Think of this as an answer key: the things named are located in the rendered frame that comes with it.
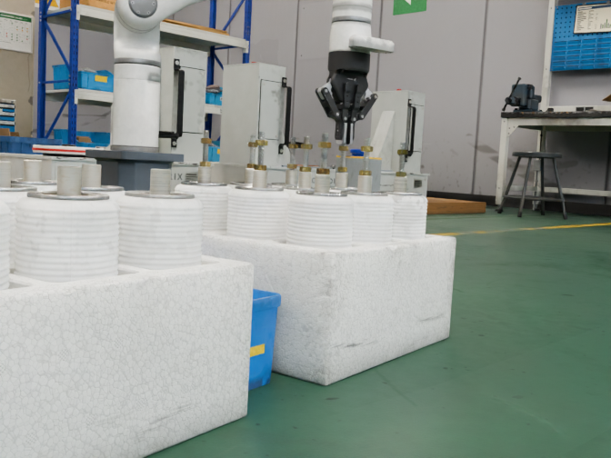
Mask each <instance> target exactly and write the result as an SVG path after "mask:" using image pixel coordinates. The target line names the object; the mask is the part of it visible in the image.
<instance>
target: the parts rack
mask: <svg viewBox="0 0 611 458"><path fill-rule="evenodd" d="M52 1H53V0H49V1H48V3H47V0H39V32H38V85H37V138H46V139H47V138H48V136H49V135H50V134H51V132H52V130H53V128H54V127H55V124H56V122H57V120H58V118H59V117H60V115H61V113H62V112H63V110H64V108H65V105H66V103H68V141H67V144H75V147H76V116H77V104H80V105H96V106H105V107H111V106H112V104H113V97H114V93H110V92H103V91H96V90H88V89H81V88H77V77H78V37H79V28H80V29H85V30H90V31H95V32H99V33H105V34H110V35H113V34H114V11H110V10H105V9H101V8H97V7H92V6H88V5H80V4H79V0H71V6H68V7H65V8H61V9H56V10H53V11H49V12H47V11H48V8H49V6H50V5H51V3H52ZM244 1H245V22H244V39H241V38H237V37H232V36H228V35H220V34H216V33H212V32H207V31H203V30H199V29H194V28H190V27H186V26H181V25H174V24H169V23H165V22H160V40H159V44H163V45H171V46H177V47H182V48H187V49H192V50H196V51H202V52H207V57H208V60H207V83H206V86H209V85H213V84H214V65H215V60H216V61H217V62H218V64H219V65H220V67H221V68H222V70H223V71H224V67H223V65H222V63H221V62H220V60H219V59H218V57H217V56H216V55H215V50H220V49H228V48H237V47H241V48H243V64H248V63H249V56H250V35H251V15H252V0H241V2H240V3H239V5H238V6H237V8H236V10H235V11H234V12H233V14H232V15H231V17H230V18H229V20H228V21H227V23H226V24H225V27H224V28H223V31H225V30H226V28H227V27H228V25H229V24H230V22H231V21H232V19H233V18H234V16H235V14H236V13H237V11H238V9H239V8H240V6H241V5H242V3H243V2H244ZM215 22H216V0H210V16H209V28H214V29H215ZM48 23H51V24H56V25H65V26H70V58H69V63H68V62H67V60H66V58H65V55H64V53H63V51H62V50H61V48H60V46H59V44H58V43H57V41H56V39H55V36H54V34H53V32H52V31H51V29H50V27H49V25H48ZM46 29H47V30H48V32H49V34H50V35H51V37H52V39H53V41H54V43H55V46H56V48H57V50H58V51H59V53H60V55H61V56H62V58H63V60H64V62H65V65H66V67H67V69H68V71H69V79H65V80H54V81H46V80H45V79H46ZM215 45H231V46H224V47H217V48H215ZM65 82H69V83H68V84H69V89H61V90H47V91H46V90H45V84H54V83H65ZM45 101H53V102H62V103H63V104H62V106H61V108H60V110H59V112H58V114H57V116H56V118H55V120H54V121H53V123H52V125H51V127H50V129H49V130H48V132H47V134H46V136H45ZM212 114H216V115H221V114H222V106H221V105H208V104H205V130H209V138H211V132H212Z"/></svg>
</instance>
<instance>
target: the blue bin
mask: <svg viewBox="0 0 611 458"><path fill-rule="evenodd" d="M280 305H281V294H278V293H274V292H269V291H264V290H259V289H255V288H253V302H252V321H251V340H250V359H249V379H248V391H249V390H252V389H255V388H257V387H260V386H262V385H265V384H268V383H270V380H271V371H272V362H273V352H274V343H275V326H276V317H277V307H279V306H280Z"/></svg>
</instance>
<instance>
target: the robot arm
mask: <svg viewBox="0 0 611 458"><path fill-rule="evenodd" d="M202 1H206V0H116V1H115V12H114V97H113V104H112V106H111V136H110V150H115V151H131V152H148V153H158V134H159V107H160V79H161V55H160V47H159V40H160V22H162V21H163V20H165V19H166V18H167V17H168V16H170V15H172V14H174V13H176V12H178V11H180V10H181V9H183V8H185V7H187V6H189V5H192V4H195V3H198V2H202ZM372 3H373V0H333V13H332V26H331V32H330V36H329V52H328V67H327V69H328V71H329V76H328V77H327V79H326V84H325V85H323V86H322V87H319V88H316V95H317V97H318V99H319V101H320V103H321V105H322V106H323V108H324V110H325V112H326V115H327V117H329V118H333V119H334V120H335V121H336V131H335V139H336V143H337V144H345V143H346V144H352V143H353V141H354V138H355V123H356V121H359V120H364V118H365V117H366V115H367V113H368V112H369V110H370V109H371V107H372V106H373V104H374V103H375V101H376V99H377V97H378V96H377V94H372V92H371V91H370V90H369V89H368V82H367V75H368V73H369V70H370V55H371V52H372V53H382V54H391V53H393V52H394V43H393V42H392V41H389V40H385V39H380V38H374V37H372V36H371V17H372ZM332 96H333V97H332ZM360 100H362V101H361V102H360ZM340 103H342V104H340Z"/></svg>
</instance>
